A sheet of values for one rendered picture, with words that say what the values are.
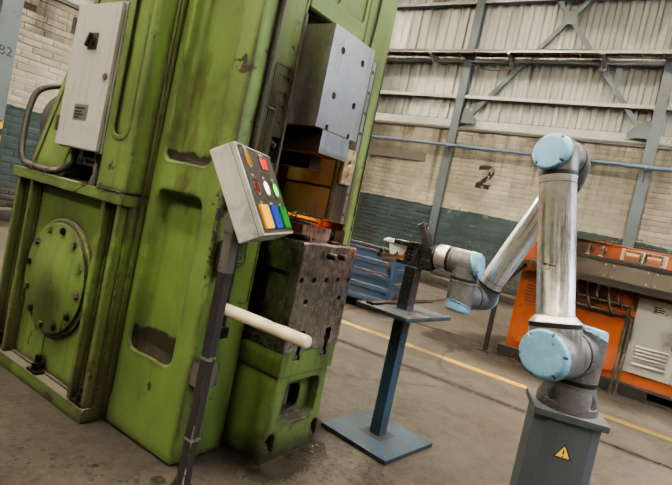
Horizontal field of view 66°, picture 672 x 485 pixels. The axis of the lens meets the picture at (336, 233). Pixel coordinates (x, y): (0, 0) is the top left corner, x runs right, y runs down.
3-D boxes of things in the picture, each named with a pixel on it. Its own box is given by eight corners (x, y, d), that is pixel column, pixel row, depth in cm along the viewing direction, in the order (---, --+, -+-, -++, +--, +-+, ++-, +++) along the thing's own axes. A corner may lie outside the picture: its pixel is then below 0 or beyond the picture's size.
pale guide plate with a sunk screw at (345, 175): (350, 186, 250) (357, 151, 249) (340, 183, 242) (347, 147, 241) (346, 185, 251) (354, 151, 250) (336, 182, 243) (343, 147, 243)
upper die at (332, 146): (345, 162, 221) (350, 140, 220) (318, 152, 204) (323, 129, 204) (272, 151, 244) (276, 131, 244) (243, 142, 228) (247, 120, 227)
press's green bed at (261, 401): (314, 443, 236) (335, 344, 234) (259, 468, 205) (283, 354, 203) (230, 397, 267) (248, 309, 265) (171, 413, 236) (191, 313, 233)
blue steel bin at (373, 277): (410, 311, 634) (423, 254, 630) (385, 317, 564) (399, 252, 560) (327, 286, 691) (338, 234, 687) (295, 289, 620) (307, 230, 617)
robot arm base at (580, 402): (590, 404, 175) (596, 376, 174) (604, 424, 156) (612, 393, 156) (531, 388, 179) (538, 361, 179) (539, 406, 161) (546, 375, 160)
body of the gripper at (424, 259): (400, 261, 191) (430, 269, 184) (405, 238, 190) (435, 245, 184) (409, 262, 197) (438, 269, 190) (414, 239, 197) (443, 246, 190)
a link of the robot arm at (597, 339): (606, 383, 167) (618, 330, 166) (584, 388, 155) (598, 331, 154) (560, 366, 178) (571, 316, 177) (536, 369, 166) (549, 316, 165)
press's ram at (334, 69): (365, 147, 232) (384, 58, 230) (315, 126, 200) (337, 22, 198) (294, 137, 255) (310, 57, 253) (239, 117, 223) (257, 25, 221)
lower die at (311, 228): (328, 243, 223) (332, 224, 222) (300, 240, 206) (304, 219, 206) (257, 224, 246) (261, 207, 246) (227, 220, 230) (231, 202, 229)
